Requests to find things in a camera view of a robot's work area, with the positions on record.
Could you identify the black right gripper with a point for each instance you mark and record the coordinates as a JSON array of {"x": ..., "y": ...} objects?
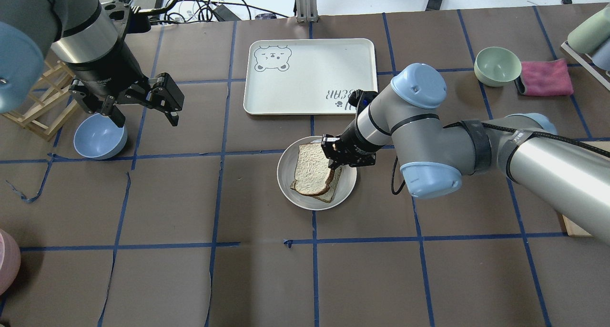
[{"x": 353, "y": 142}]

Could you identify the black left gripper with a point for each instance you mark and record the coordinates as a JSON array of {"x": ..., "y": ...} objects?
[{"x": 106, "y": 70}]

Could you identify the bread slice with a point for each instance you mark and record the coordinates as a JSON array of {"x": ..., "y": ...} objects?
[
  {"x": 311, "y": 156},
  {"x": 333, "y": 189}
]

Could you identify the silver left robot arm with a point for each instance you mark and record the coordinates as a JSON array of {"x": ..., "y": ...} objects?
[{"x": 89, "y": 37}]

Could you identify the bread slice on plate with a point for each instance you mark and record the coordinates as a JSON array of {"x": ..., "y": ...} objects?
[{"x": 333, "y": 189}]

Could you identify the white round plate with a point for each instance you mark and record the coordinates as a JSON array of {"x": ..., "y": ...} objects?
[{"x": 286, "y": 175}]

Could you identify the blue bowl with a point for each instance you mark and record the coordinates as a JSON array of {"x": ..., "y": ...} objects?
[{"x": 98, "y": 138}]

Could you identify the wooden mug rack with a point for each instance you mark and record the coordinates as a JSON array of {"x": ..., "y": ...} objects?
[{"x": 52, "y": 105}]

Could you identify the cream bear serving tray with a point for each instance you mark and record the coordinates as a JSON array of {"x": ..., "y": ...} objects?
[{"x": 308, "y": 77}]

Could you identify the light green bowl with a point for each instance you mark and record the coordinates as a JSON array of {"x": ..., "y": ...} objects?
[{"x": 497, "y": 66}]

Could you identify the pink bowl with ice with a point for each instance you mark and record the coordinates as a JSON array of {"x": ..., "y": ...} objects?
[{"x": 10, "y": 260}]

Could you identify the pink cloth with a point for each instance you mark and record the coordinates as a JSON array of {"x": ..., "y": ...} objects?
[{"x": 544, "y": 78}]

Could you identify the wooden cutting board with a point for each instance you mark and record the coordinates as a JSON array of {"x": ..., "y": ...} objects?
[{"x": 572, "y": 228}]

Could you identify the blue cup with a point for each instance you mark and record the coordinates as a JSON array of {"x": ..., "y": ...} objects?
[{"x": 601, "y": 57}]

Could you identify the green cup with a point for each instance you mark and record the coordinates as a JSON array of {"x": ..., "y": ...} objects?
[{"x": 592, "y": 33}]

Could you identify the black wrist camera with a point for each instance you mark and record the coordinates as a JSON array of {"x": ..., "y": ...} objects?
[{"x": 129, "y": 16}]

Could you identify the aluminium frame post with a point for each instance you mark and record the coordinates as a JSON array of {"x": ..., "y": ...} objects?
[{"x": 306, "y": 11}]

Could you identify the white wire cup rack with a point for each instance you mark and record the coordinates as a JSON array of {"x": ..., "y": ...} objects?
[{"x": 585, "y": 61}]

